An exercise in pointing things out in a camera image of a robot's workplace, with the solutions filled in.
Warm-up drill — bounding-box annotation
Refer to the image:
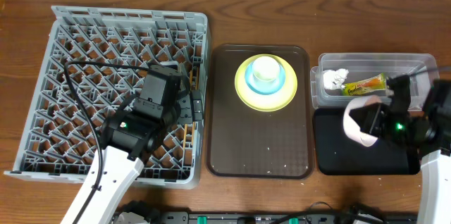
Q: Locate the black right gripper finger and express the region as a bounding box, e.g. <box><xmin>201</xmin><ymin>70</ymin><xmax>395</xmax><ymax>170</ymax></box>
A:
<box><xmin>350</xmin><ymin>103</ymin><xmax>386</xmax><ymax>136</ymax></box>
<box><xmin>386</xmin><ymin>75</ymin><xmax>411</xmax><ymax>113</ymax></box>

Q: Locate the pink bowl with food scraps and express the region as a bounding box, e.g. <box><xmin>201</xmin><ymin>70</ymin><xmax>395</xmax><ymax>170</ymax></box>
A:
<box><xmin>342</xmin><ymin>95</ymin><xmax>382</xmax><ymax>147</ymax></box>

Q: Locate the yellow orange snack wrapper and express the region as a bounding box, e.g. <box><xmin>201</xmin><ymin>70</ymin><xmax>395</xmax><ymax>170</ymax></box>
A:
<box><xmin>342</xmin><ymin>73</ymin><xmax>386</xmax><ymax>96</ymax></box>

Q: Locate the white tissue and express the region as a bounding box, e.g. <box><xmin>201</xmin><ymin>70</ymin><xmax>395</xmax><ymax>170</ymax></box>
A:
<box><xmin>322</xmin><ymin>68</ymin><xmax>349</xmax><ymax>90</ymax></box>

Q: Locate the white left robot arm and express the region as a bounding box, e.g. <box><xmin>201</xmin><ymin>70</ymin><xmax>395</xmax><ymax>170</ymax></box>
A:
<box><xmin>62</xmin><ymin>61</ymin><xmax>203</xmax><ymax>223</ymax></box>

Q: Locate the clear plastic bin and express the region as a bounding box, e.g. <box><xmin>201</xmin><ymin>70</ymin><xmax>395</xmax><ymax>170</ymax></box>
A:
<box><xmin>310</xmin><ymin>53</ymin><xmax>440</xmax><ymax>111</ymax></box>

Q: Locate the black plastic tray bin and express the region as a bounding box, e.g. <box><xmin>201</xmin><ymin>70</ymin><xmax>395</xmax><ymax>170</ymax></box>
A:
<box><xmin>313</xmin><ymin>108</ymin><xmax>420</xmax><ymax>175</ymax></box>

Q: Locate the brown serving tray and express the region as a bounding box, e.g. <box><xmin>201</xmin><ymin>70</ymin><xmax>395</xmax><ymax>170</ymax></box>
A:
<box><xmin>206</xmin><ymin>44</ymin><xmax>314</xmax><ymax>180</ymax></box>

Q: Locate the light blue plastic bowl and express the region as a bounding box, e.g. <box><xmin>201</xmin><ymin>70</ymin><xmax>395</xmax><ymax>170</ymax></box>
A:
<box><xmin>245</xmin><ymin>61</ymin><xmax>286</xmax><ymax>95</ymax></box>

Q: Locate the white plastic cup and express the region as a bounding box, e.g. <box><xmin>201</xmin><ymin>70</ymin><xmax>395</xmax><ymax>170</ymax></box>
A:
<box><xmin>252</xmin><ymin>56</ymin><xmax>280</xmax><ymax>82</ymax></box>

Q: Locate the grey plastic dish rack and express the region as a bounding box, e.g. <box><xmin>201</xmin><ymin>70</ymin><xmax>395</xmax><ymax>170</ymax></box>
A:
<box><xmin>7</xmin><ymin>6</ymin><xmax>211</xmax><ymax>189</ymax></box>

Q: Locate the yellow plastic plate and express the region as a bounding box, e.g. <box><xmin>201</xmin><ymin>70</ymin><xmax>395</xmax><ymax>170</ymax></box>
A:
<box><xmin>234</xmin><ymin>54</ymin><xmax>297</xmax><ymax>112</ymax></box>

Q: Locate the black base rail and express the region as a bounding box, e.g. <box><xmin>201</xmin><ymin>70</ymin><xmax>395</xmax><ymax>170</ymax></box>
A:
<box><xmin>110</xmin><ymin>201</ymin><xmax>417</xmax><ymax>224</ymax></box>

